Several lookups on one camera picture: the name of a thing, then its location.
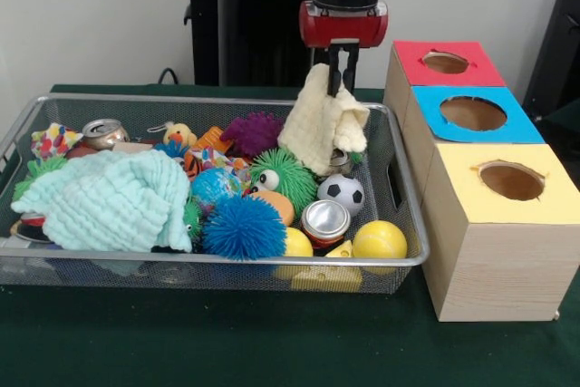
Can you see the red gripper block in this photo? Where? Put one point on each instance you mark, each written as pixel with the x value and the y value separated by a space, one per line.
pixel 344 29

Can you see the cream waffle cloth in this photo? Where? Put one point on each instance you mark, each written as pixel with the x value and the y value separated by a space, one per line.
pixel 317 133

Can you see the mint green waffle cloth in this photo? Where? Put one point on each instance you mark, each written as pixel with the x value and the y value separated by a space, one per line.
pixel 104 201

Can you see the wooden box with three holes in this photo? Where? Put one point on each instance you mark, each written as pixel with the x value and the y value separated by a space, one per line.
pixel 498 269

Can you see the purple spiky ball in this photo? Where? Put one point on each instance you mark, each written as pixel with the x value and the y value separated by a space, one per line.
pixel 254 133

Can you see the green googly eyed spiky toy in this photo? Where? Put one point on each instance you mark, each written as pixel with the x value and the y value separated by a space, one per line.
pixel 290 176

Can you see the black and white soccer ball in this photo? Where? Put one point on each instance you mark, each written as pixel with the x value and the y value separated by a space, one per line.
pixel 341 194

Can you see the globe print ball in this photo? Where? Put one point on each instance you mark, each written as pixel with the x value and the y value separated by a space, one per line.
pixel 215 185

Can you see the yellow tennis ball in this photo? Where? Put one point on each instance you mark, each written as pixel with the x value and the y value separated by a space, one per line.
pixel 379 242

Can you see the large blue spiky ball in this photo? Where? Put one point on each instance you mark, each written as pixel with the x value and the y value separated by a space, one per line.
pixel 244 230

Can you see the silver soda can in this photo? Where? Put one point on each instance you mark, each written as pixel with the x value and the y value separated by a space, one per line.
pixel 104 133

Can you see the dark green tablecloth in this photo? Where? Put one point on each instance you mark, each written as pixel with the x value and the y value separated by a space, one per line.
pixel 226 341

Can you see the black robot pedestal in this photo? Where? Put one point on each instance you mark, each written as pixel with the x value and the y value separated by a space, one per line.
pixel 254 20

